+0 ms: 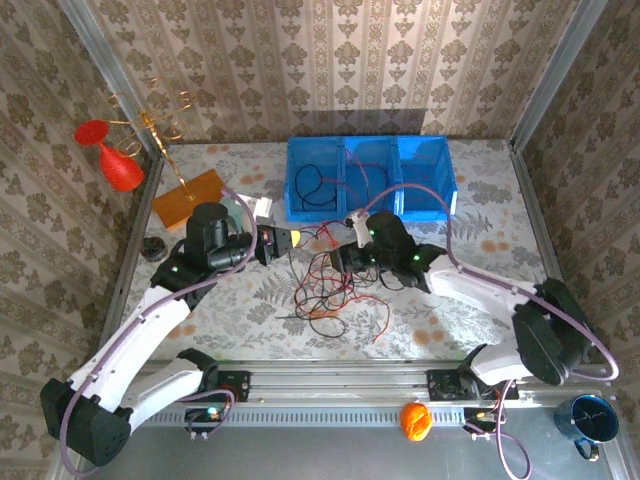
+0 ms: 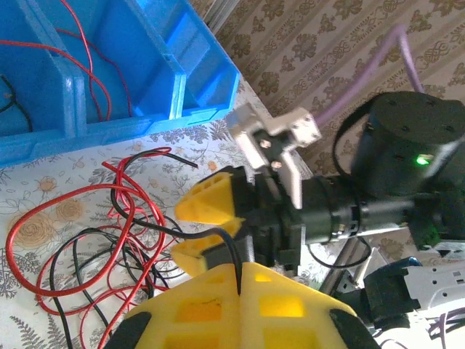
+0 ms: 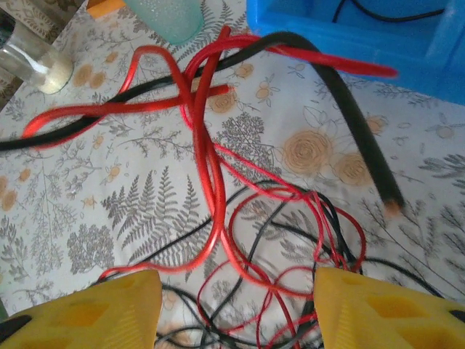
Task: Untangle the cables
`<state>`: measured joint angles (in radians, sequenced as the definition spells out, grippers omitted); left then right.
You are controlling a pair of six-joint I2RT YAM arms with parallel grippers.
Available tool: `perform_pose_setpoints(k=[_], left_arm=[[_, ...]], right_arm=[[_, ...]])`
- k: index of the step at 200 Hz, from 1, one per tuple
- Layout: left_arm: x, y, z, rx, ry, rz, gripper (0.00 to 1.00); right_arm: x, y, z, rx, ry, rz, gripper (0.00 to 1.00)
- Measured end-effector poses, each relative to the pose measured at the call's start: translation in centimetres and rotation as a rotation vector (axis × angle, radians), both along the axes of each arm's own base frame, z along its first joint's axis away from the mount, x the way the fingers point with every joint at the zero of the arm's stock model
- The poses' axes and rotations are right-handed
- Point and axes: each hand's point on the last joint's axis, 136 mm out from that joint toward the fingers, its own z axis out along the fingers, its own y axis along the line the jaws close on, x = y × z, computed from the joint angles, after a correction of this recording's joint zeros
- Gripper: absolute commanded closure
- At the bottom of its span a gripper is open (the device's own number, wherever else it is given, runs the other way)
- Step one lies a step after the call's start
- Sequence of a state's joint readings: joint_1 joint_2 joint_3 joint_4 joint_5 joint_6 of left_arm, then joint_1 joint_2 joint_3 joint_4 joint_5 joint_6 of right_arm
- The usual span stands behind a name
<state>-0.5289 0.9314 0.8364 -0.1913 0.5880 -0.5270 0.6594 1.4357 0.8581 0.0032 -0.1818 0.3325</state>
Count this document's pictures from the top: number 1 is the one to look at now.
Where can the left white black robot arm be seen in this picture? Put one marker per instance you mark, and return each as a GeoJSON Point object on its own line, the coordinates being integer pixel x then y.
{"type": "Point", "coordinates": [150, 320]}

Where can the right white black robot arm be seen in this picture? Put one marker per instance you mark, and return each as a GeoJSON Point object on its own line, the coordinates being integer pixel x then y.
{"type": "Point", "coordinates": [480, 285]}

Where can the frosted pale green cup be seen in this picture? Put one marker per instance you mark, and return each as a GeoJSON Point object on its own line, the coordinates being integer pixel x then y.
{"type": "Point", "coordinates": [241, 215]}

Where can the small bottle with black cap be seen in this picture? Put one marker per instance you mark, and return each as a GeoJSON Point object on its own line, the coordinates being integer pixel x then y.
{"type": "Point", "coordinates": [152, 247]}

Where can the blue three-compartment plastic bin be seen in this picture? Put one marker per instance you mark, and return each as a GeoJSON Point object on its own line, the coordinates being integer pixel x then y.
{"type": "Point", "coordinates": [425, 200]}

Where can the red plastic goblet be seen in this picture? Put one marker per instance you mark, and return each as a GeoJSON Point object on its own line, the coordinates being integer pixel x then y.
{"type": "Point", "coordinates": [117, 167]}

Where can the orange mandarin fruit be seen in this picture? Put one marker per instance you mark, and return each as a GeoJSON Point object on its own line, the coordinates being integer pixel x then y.
{"type": "Point", "coordinates": [416, 421]}

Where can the small black controller board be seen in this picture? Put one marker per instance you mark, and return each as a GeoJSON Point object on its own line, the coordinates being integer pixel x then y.
{"type": "Point", "coordinates": [480, 417]}
{"type": "Point", "coordinates": [200, 417]}

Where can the dark blue mug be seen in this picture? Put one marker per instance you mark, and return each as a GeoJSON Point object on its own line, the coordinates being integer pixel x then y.
{"type": "Point", "coordinates": [590, 420]}

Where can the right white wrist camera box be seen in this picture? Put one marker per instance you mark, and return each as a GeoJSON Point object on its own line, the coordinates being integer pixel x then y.
{"type": "Point", "coordinates": [361, 227]}

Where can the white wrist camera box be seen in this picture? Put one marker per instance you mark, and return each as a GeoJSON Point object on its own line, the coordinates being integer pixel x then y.
{"type": "Point", "coordinates": [361, 227]}
{"type": "Point", "coordinates": [257, 204]}

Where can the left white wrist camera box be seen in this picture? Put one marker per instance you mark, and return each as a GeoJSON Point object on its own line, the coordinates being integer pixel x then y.
{"type": "Point", "coordinates": [257, 204]}

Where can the aluminium side rail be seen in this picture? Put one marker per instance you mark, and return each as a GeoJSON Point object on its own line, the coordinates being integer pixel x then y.
{"type": "Point", "coordinates": [531, 200]}
{"type": "Point", "coordinates": [127, 260]}

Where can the aluminium frame rail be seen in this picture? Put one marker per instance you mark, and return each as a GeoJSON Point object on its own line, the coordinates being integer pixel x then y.
{"type": "Point", "coordinates": [340, 385]}

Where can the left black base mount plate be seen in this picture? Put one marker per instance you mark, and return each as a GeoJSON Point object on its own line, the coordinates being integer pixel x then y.
{"type": "Point", "coordinates": [235, 385]}

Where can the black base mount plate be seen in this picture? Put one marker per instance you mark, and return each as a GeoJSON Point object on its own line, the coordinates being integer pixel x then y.
{"type": "Point", "coordinates": [442, 385]}
{"type": "Point", "coordinates": [235, 385]}

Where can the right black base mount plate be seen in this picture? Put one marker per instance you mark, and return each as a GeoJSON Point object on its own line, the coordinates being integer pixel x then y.
{"type": "Point", "coordinates": [442, 385]}

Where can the aluminium corner post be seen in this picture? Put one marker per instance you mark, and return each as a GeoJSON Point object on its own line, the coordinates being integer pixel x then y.
{"type": "Point", "coordinates": [100, 55]}
{"type": "Point", "coordinates": [555, 75]}

